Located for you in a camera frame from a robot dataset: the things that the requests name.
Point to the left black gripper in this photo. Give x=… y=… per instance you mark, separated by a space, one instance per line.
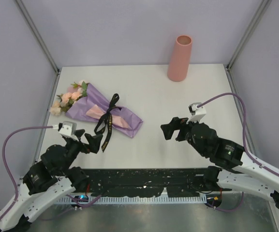
x=94 y=143

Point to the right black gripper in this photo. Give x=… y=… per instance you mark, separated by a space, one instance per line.
x=176 y=123

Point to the black ribbon gold lettering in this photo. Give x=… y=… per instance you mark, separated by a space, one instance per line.
x=106 y=121

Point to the purple wrapping paper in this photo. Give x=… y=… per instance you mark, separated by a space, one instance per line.
x=78 y=111

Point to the pink artificial flower bunch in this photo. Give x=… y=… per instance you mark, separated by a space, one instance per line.
x=66 y=100

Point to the pink tissue paper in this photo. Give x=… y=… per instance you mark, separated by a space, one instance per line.
x=96 y=113

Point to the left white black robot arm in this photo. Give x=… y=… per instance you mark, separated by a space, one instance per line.
x=49 y=179

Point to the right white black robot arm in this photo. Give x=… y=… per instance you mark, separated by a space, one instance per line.
x=236 y=168

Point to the pink tapered vase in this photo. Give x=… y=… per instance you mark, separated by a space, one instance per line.
x=180 y=59

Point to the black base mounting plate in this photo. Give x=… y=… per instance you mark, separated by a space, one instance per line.
x=147 y=183

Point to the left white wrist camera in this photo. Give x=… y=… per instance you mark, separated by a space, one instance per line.
x=67 y=129

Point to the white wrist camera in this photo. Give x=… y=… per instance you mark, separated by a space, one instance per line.
x=197 y=112
x=67 y=129

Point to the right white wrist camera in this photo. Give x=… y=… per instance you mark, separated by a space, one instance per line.
x=197 y=112

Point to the white slotted cable duct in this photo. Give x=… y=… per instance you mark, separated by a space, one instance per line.
x=163 y=199

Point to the right aluminium frame post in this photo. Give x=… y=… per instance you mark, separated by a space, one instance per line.
x=262 y=8

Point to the aluminium frame post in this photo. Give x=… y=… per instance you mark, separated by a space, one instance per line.
x=262 y=8
x=30 y=23

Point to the left aluminium frame post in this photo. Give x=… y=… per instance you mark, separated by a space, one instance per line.
x=30 y=23

